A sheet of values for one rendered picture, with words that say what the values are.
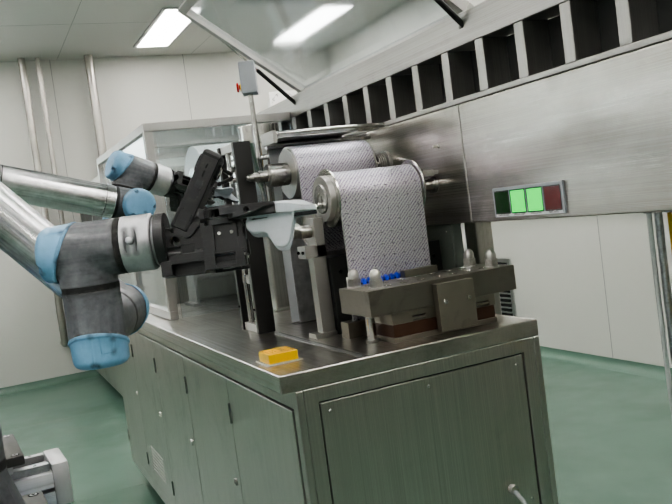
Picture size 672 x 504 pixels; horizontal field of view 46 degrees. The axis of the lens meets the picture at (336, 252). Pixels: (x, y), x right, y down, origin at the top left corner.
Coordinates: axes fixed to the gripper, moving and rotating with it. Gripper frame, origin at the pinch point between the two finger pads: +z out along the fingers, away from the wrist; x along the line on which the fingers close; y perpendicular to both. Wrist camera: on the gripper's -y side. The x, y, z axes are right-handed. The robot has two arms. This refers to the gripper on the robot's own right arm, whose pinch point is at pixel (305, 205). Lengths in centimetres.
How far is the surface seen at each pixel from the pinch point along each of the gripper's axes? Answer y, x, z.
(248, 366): 24, -77, -18
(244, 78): -61, -137, -15
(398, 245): 0, -97, 21
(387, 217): -8, -95, 19
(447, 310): 17, -79, 29
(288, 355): 22, -73, -9
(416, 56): -51, -104, 34
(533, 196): -5, -69, 50
